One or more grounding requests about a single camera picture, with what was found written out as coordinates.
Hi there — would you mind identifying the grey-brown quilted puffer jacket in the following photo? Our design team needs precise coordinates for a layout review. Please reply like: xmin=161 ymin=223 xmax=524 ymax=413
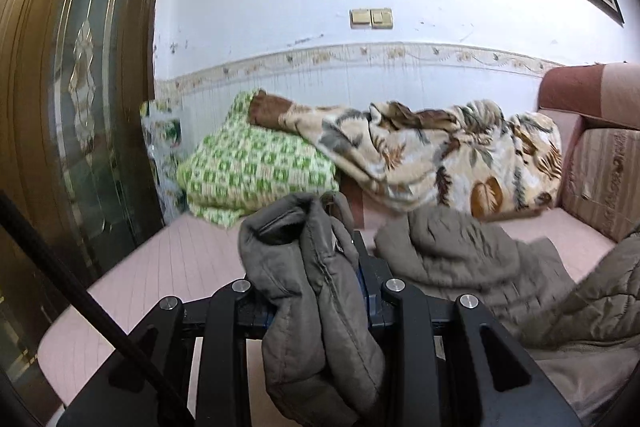
xmin=238 ymin=192 xmax=639 ymax=426

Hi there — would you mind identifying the leaf pattern fleece blanket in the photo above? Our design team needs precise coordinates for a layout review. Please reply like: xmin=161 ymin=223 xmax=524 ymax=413
xmin=248 ymin=91 xmax=563 ymax=220

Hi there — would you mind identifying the green white patterned pillow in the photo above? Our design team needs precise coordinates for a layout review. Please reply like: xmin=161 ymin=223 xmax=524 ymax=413
xmin=176 ymin=91 xmax=338 ymax=228

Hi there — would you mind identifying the floral plastic bag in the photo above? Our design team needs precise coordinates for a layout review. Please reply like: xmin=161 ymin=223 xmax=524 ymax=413
xmin=140 ymin=98 xmax=186 ymax=225

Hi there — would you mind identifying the striped floral sofa cushion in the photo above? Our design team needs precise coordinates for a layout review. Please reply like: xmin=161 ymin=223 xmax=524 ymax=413
xmin=561 ymin=128 xmax=639 ymax=242

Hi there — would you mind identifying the pink brown sofa backrest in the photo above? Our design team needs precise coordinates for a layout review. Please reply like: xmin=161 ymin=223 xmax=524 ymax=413
xmin=538 ymin=63 xmax=639 ymax=209

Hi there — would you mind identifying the wooden glass-panel door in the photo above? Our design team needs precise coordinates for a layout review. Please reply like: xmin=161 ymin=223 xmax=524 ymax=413
xmin=0 ymin=0 xmax=177 ymax=417

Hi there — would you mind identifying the beige wall switch pair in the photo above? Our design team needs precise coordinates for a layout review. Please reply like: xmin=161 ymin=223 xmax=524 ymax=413
xmin=349 ymin=9 xmax=394 ymax=29

